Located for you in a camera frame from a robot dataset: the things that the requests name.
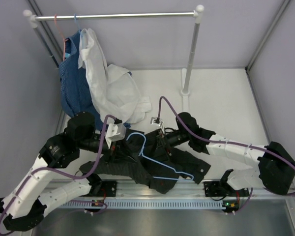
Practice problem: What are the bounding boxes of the black pinstriped shirt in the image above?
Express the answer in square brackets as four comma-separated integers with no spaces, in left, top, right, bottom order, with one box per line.
[93,130,211,185]

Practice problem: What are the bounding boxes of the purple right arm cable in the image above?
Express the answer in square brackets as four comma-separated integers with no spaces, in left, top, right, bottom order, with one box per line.
[158,96,295,214]

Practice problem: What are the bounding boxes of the aluminium mounting rail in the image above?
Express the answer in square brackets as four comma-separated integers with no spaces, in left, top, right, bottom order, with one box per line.
[49,178,295,199]

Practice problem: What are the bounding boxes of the light blue hanger with shirt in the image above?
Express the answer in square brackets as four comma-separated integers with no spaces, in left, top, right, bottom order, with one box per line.
[73,14,89,52]

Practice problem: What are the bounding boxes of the light blue wire hanger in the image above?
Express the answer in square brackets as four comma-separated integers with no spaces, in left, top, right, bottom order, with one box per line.
[126,132,195,182]

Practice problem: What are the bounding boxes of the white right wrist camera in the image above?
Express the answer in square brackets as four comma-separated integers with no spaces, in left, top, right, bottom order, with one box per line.
[150,117,164,128]

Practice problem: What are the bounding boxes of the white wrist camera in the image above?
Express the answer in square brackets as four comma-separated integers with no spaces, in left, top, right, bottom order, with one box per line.
[105,123,126,148]
[150,117,164,128]

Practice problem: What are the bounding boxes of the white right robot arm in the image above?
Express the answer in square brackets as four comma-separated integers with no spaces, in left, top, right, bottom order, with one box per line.
[167,112,295,196]

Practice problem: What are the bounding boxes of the metal clothes rack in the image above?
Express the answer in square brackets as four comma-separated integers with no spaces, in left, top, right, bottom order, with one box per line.
[22,4,205,116]

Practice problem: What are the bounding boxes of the pink hanger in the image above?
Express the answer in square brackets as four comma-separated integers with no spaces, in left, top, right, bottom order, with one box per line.
[54,14,66,61]

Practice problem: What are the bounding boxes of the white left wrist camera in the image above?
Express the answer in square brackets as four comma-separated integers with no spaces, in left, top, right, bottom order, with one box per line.
[105,123,126,148]

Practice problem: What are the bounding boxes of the blue checkered shirt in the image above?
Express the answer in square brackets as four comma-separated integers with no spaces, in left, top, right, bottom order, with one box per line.
[59,29,108,130]

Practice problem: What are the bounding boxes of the white shirt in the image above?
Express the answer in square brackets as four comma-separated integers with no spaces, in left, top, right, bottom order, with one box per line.
[78,28,152,124]

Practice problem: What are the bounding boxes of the white slotted cable duct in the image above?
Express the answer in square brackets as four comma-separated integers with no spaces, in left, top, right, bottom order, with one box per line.
[61,198,239,209]

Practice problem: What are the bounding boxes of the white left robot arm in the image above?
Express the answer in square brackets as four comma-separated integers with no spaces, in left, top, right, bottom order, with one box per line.
[0,112,126,236]

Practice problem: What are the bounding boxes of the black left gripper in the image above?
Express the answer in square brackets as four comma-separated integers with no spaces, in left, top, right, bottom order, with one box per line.
[78,133,138,165]

